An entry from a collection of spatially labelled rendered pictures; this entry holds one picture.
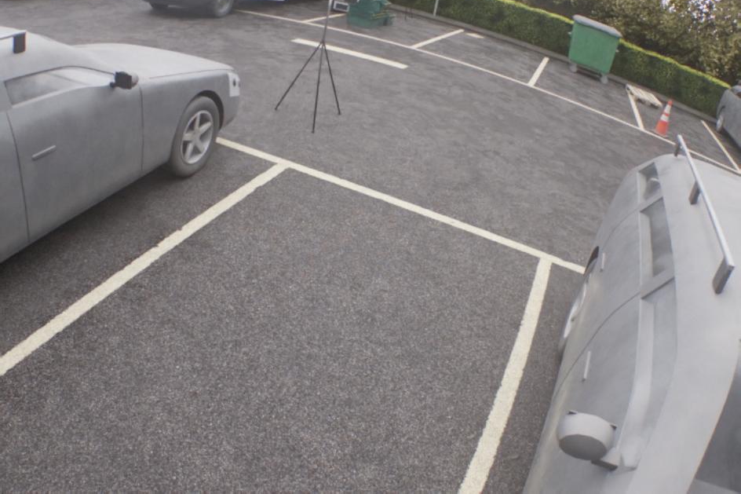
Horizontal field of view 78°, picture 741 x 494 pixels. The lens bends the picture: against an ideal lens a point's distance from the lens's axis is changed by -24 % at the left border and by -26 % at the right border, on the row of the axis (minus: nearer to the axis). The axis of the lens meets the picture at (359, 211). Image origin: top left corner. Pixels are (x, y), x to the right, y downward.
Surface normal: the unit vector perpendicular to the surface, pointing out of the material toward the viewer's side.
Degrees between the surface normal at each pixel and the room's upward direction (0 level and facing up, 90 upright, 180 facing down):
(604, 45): 94
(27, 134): 71
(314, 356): 0
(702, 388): 32
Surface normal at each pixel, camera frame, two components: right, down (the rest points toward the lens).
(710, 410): -0.22, -0.65
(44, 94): 0.85, -0.24
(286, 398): 0.18, -0.87
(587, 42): -0.35, 0.46
